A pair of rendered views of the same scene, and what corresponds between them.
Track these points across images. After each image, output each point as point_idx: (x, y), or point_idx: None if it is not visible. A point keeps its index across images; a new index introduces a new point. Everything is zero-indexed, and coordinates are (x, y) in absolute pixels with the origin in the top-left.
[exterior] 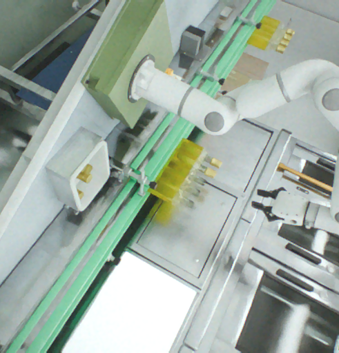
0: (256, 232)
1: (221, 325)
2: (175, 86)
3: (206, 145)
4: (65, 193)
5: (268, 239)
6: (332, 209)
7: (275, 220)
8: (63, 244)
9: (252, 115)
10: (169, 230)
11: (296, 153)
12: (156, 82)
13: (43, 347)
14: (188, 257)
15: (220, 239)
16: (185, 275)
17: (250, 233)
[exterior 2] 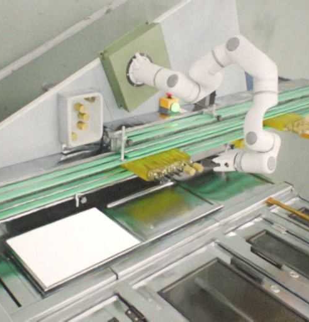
0: (222, 231)
1: (153, 275)
2: (155, 66)
3: (204, 178)
4: (64, 122)
5: (233, 240)
6: (244, 134)
7: (213, 166)
8: (48, 164)
9: (197, 75)
10: (139, 207)
11: (294, 200)
12: (145, 64)
13: None
14: (146, 224)
15: (182, 221)
16: (136, 231)
17: (216, 229)
